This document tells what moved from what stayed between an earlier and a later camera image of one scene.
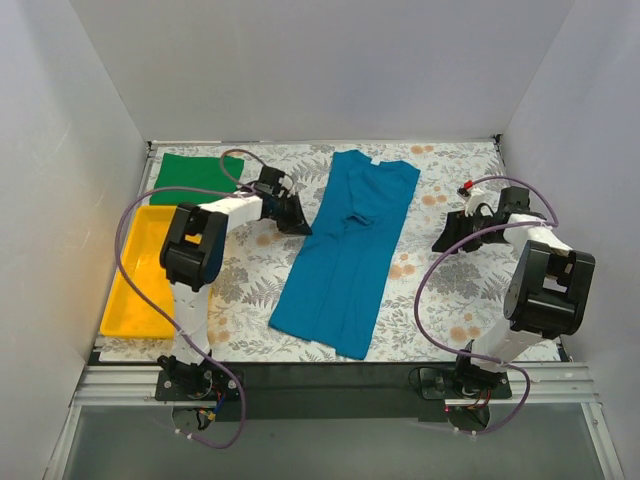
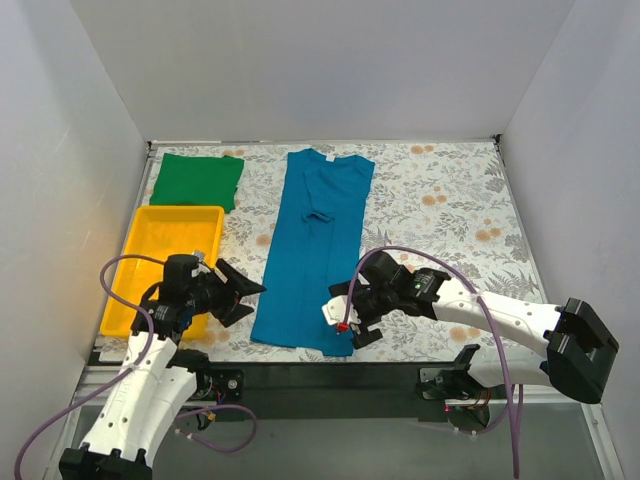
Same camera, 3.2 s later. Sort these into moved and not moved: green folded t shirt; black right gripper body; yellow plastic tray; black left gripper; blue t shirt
Moved: blue t shirt; black left gripper; black right gripper body
Not moved: yellow plastic tray; green folded t shirt
